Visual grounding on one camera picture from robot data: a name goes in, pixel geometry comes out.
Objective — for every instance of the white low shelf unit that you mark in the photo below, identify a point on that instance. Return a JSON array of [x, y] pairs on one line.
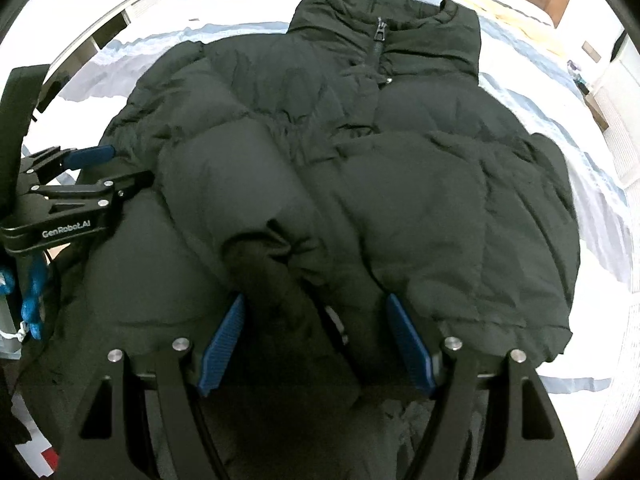
[[65, 35]]

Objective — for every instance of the right wooden nightstand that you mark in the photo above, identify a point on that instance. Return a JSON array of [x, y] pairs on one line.
[[594, 108]]

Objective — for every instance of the left hand blue white glove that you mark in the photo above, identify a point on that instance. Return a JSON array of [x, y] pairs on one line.
[[31, 322]]

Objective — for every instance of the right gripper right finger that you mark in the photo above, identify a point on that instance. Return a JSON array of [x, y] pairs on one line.
[[523, 437]]

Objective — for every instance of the striped duvet cover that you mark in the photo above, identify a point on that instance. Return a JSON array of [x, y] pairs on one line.
[[593, 383]]

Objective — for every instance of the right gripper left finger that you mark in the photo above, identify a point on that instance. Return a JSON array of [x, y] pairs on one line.
[[109, 437]]

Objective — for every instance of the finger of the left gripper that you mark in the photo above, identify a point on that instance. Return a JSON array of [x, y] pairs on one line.
[[121, 186], [87, 157]]

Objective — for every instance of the black puffer coat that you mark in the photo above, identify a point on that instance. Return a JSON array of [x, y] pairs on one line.
[[313, 174]]

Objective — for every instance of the wall switch plate right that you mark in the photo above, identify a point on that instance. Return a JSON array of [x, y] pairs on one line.
[[591, 52]]

